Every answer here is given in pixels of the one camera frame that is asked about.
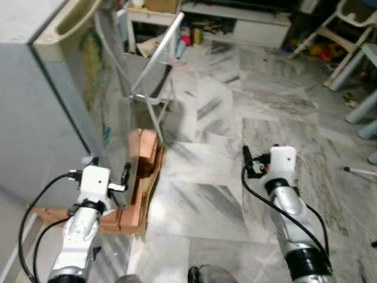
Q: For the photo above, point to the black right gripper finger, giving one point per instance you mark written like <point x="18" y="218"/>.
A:
<point x="247" y="158"/>

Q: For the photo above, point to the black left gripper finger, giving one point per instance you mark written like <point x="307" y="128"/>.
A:
<point x="94" y="161"/>
<point x="125" y="174"/>

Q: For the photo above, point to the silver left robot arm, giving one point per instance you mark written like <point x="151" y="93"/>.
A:
<point x="79" y="236"/>

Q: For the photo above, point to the black plastic piece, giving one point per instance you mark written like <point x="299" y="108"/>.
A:
<point x="95" y="253"/>

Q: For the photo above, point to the thin white stick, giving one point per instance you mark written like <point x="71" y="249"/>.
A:
<point x="360" y="171"/>

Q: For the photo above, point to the grey robot left leg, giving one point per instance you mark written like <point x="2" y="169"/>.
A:
<point x="128" y="279"/>

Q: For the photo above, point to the grey robot leg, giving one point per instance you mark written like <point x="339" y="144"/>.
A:
<point x="212" y="276"/>
<point x="128" y="279"/>

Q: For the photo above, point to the small dark toy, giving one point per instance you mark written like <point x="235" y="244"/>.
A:
<point x="351" y="99"/>

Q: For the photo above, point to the grey robot right leg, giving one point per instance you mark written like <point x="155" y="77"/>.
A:
<point x="212" y="276"/>

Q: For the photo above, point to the white shelf cabinet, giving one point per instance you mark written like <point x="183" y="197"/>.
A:
<point x="259" y="32"/>

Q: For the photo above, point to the white folding metal rack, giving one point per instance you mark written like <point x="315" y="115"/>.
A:
<point x="159" y="52"/>

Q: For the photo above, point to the light blue table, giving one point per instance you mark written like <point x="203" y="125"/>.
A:
<point x="347" y="73"/>

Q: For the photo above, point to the gold can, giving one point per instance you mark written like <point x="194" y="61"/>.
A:
<point x="198" y="36"/>

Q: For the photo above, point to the light blue board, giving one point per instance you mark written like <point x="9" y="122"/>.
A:
<point x="122" y="29"/>

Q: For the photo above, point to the white side table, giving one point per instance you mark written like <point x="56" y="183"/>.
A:
<point x="153" y="16"/>

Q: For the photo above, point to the white child chair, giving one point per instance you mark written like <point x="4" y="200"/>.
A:
<point x="353" y="15"/>

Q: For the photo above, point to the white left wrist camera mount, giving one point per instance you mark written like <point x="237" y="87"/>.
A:
<point x="94" y="183"/>

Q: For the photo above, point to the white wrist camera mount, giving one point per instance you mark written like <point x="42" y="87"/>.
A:
<point x="94" y="183"/>
<point x="283" y="161"/>

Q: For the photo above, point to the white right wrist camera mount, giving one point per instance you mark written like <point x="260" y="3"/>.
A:
<point x="283" y="161"/>

